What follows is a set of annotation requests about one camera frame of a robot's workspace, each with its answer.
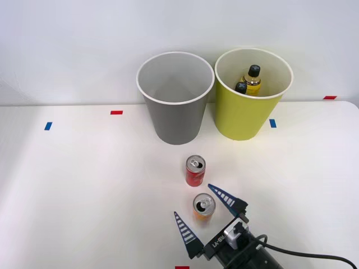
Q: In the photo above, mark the orange drink can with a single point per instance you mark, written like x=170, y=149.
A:
x=203, y=217

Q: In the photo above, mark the yellow-green plastic waste bin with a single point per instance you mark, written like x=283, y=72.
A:
x=238, y=117

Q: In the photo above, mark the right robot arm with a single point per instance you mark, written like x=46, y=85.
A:
x=252, y=256

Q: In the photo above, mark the red drink can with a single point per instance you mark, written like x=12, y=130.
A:
x=195, y=176

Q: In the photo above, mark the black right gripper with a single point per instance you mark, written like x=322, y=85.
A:
x=217, y=245

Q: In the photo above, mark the yellow bottle with black cap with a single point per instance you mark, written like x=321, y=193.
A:
x=240, y=87
x=252, y=82

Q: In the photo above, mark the grey plastic waste bin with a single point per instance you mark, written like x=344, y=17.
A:
x=175, y=120

